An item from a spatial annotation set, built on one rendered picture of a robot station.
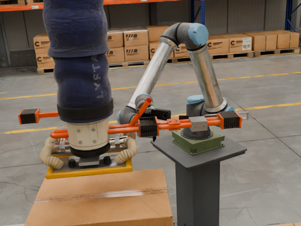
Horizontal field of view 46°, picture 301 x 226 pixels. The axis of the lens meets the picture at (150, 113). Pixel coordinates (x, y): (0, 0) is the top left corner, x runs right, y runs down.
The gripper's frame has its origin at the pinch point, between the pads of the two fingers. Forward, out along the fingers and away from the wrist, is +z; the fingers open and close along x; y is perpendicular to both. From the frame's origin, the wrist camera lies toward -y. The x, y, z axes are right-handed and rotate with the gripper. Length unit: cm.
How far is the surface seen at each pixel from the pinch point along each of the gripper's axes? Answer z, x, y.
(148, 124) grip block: 4.5, 2.4, 3.0
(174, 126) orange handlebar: 3.0, 0.3, -7.7
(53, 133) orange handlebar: 2.1, 1.0, 41.9
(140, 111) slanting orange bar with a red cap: 1.0, 7.1, 5.6
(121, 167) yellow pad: 13.9, -11.1, 15.3
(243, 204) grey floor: -115, -126, -84
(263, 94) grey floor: -413, -126, -223
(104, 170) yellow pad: 14.2, -11.2, 22.0
